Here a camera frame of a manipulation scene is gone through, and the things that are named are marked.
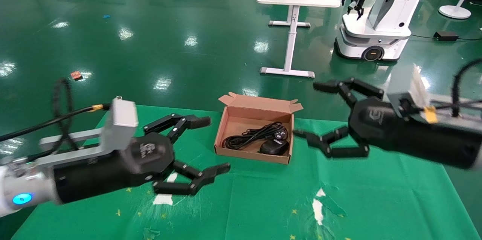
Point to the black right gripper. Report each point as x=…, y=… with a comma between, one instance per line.
x=376, y=123

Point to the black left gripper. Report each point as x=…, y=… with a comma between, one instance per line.
x=150, y=157

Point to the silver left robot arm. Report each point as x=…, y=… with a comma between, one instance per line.
x=22, y=183

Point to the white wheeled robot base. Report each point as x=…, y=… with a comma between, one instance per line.
x=376, y=40

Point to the open brown cardboard box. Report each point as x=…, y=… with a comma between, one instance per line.
x=260, y=113

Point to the green table cloth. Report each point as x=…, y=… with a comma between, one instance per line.
x=244, y=202

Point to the red packet on floor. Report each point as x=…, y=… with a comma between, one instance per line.
x=76, y=75

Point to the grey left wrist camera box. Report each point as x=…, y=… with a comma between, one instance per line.
x=120, y=119

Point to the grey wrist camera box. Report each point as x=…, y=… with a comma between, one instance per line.
x=120, y=119
x=406, y=81

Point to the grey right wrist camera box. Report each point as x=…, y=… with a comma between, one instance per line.
x=406, y=81

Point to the grey left camera bracket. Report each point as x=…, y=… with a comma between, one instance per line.
x=75, y=153

